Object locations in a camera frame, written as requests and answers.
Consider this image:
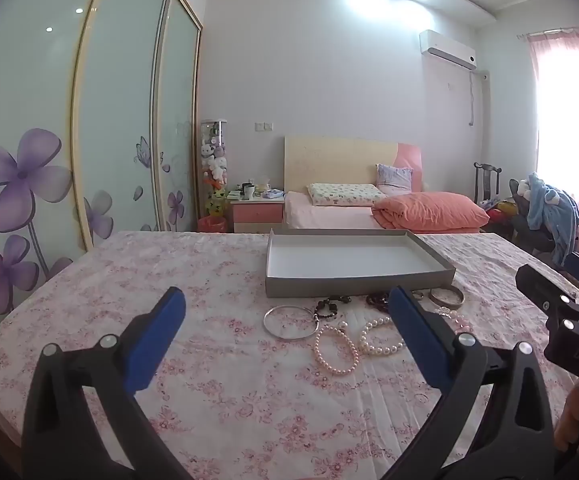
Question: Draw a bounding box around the grey cardboard tray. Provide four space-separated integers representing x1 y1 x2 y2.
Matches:
265 228 457 299

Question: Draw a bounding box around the red waste basket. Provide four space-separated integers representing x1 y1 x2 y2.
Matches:
198 215 229 234

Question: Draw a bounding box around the pink floral bedsheet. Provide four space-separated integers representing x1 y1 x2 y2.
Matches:
0 230 579 480

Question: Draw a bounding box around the air conditioner pipe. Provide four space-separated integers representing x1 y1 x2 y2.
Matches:
466 69 488 126

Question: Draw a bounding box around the black office chair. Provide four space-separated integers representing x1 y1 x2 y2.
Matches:
508 178 556 257

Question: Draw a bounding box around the pink bed with wooden headboard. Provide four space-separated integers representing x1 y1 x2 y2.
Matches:
282 135 491 235

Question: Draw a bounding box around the sliding wardrobe with purple flowers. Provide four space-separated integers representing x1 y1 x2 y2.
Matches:
0 0 204 317

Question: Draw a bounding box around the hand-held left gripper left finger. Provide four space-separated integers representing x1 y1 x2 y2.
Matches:
22 286 187 480

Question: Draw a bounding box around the purple pillow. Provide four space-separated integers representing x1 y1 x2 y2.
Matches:
375 163 415 194

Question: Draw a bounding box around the clear tube of plush toys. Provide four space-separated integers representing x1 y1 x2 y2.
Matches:
200 118 229 221

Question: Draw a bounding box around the pink and cream nightstand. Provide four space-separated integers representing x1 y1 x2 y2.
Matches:
228 190 286 234

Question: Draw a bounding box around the pink pearl bracelet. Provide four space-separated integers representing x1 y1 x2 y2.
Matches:
313 325 360 377

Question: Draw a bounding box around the white air conditioner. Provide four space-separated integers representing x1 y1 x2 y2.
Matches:
418 30 478 70

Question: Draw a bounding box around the thin silver bangle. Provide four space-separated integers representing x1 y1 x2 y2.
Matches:
263 305 321 344

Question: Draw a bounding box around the dark wooden chair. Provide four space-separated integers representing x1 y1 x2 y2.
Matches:
473 162 501 207

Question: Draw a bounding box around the person's right hand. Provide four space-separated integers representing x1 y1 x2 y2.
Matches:
554 382 579 453

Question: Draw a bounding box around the blue plush garment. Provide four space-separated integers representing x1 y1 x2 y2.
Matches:
526 172 579 267

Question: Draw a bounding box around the wide silver bangle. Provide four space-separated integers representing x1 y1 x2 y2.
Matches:
428 286 466 307

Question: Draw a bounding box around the white pearl necklace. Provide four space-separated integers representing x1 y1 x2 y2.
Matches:
358 317 406 357

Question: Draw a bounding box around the pink bead bracelet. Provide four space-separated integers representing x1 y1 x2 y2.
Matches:
436 307 473 334

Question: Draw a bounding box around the floral print pillow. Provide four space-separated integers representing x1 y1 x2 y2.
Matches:
307 182 388 208

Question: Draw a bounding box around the folded orange duvet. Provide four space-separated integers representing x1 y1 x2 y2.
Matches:
371 191 491 234

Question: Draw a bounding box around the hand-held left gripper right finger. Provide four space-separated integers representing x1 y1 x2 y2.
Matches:
374 285 555 480

